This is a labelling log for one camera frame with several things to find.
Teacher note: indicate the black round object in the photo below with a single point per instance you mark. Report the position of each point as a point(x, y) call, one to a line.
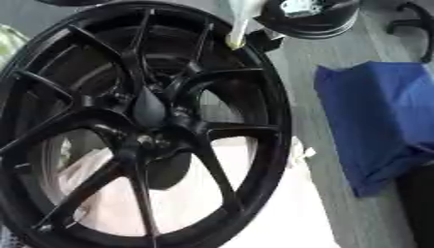
point(70, 2)

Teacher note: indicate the blue cloth bag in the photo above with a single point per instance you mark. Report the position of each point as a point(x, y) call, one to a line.
point(376, 122)

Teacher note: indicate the black chair base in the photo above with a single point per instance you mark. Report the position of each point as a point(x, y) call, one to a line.
point(422, 29)

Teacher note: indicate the black round wheel rim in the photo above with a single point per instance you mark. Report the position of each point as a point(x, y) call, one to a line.
point(316, 24)

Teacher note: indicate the black rounded wheel support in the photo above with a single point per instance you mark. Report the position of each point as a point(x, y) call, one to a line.
point(169, 172)

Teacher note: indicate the green and white cloth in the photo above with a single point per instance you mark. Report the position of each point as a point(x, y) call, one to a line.
point(9, 43)

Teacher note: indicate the black spoked wheel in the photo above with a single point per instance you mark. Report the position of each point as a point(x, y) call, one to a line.
point(85, 116)

